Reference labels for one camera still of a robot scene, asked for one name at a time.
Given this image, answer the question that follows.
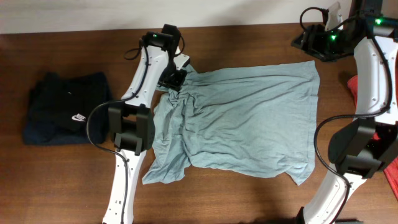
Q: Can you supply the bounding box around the light blue t-shirt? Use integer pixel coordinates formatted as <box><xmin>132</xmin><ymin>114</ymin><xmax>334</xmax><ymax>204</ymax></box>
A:
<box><xmin>142</xmin><ymin>61</ymin><xmax>320</xmax><ymax>184</ymax></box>

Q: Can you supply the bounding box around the dark navy garment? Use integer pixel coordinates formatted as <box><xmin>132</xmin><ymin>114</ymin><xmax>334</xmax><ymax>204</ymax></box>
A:
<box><xmin>22</xmin><ymin>72</ymin><xmax>113</xmax><ymax>146</ymax></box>

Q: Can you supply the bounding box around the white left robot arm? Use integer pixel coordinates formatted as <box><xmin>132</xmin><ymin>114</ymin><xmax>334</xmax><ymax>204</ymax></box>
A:
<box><xmin>103</xmin><ymin>24</ymin><xmax>190</xmax><ymax>224</ymax></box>

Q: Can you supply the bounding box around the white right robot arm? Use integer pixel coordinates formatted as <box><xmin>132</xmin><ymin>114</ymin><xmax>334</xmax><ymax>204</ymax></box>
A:
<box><xmin>292</xmin><ymin>0</ymin><xmax>397</xmax><ymax>224</ymax></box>

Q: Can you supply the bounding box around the red garment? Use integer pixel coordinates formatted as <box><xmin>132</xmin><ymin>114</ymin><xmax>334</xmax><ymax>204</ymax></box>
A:
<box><xmin>347</xmin><ymin>74</ymin><xmax>398</xmax><ymax>200</ymax></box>

